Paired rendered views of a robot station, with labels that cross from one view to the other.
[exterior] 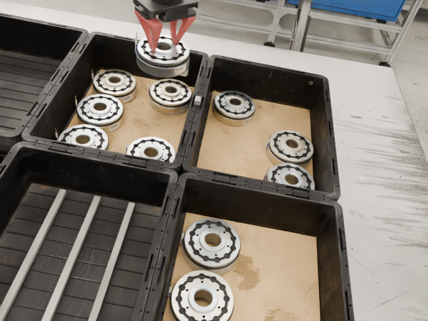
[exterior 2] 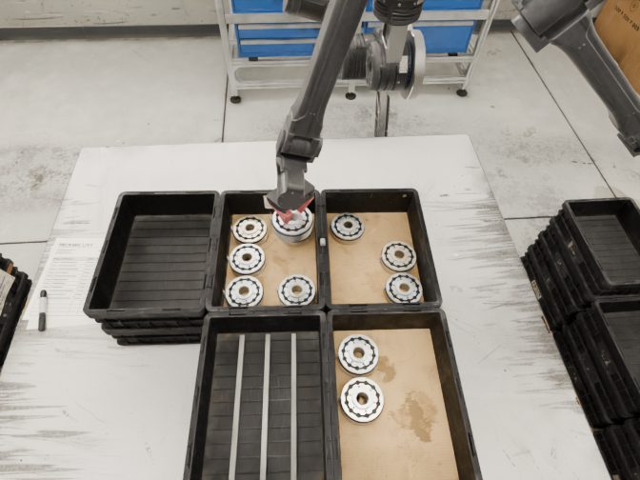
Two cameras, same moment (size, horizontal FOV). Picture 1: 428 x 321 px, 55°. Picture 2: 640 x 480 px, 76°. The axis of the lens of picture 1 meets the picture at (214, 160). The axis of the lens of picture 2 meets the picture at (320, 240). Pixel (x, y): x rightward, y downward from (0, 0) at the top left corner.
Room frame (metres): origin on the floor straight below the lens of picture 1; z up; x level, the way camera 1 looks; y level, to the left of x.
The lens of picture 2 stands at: (0.06, 0.10, 1.88)
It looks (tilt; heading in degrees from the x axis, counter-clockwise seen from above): 55 degrees down; 357
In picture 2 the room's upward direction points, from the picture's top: 2 degrees clockwise
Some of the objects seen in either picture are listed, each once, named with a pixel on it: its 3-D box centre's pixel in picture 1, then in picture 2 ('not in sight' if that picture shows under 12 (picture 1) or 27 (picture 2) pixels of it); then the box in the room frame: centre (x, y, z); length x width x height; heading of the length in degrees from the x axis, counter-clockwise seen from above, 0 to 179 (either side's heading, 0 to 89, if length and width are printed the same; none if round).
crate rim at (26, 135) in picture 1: (128, 93); (269, 246); (0.69, 0.21, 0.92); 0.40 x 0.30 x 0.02; 1
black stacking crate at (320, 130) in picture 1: (259, 136); (373, 254); (0.70, -0.09, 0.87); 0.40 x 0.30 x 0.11; 1
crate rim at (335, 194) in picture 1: (264, 120); (375, 244); (0.70, -0.09, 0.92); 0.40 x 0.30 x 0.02; 1
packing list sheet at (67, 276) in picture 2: not in sight; (72, 278); (0.72, 0.85, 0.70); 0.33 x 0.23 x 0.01; 3
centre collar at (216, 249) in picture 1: (213, 240); (358, 352); (0.41, -0.03, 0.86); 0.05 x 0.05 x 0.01
